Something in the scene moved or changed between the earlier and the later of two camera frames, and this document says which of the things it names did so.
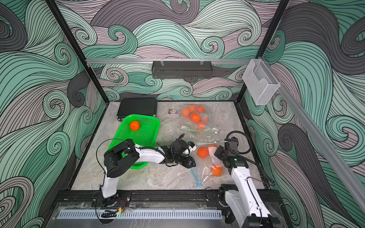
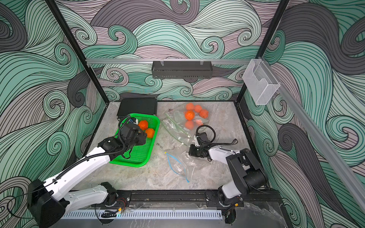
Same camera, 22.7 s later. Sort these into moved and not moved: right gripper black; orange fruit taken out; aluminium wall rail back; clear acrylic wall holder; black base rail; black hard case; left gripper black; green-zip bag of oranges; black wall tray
Moved: orange fruit taken out; left gripper black; green-zip bag of oranges; right gripper black
Not moved: clear acrylic wall holder; aluminium wall rail back; black wall tray; black hard case; black base rail
